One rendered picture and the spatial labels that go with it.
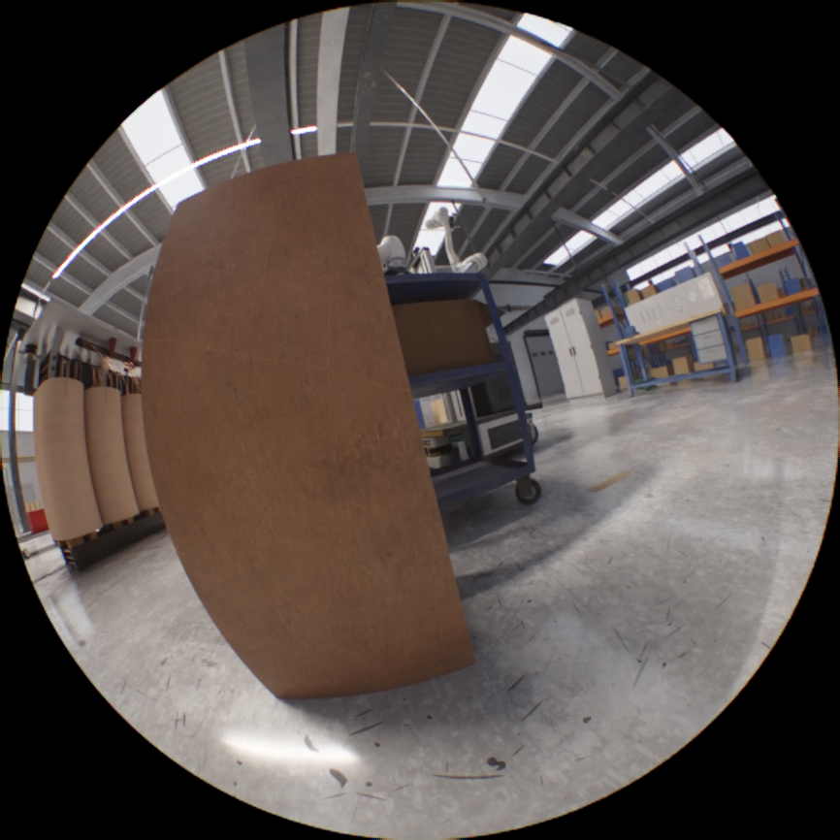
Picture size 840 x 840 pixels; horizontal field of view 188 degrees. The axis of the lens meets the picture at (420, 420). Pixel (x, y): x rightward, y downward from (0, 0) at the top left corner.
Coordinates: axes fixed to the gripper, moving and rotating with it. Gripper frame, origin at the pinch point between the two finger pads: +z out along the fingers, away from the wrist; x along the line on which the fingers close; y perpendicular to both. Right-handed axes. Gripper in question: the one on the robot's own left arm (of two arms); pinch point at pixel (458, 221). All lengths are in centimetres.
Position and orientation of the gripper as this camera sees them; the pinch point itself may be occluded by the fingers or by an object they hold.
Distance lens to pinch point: 276.0
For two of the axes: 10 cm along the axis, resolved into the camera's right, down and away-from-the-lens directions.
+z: 8.5, -4.5, 2.7
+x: 0.2, 5.3, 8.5
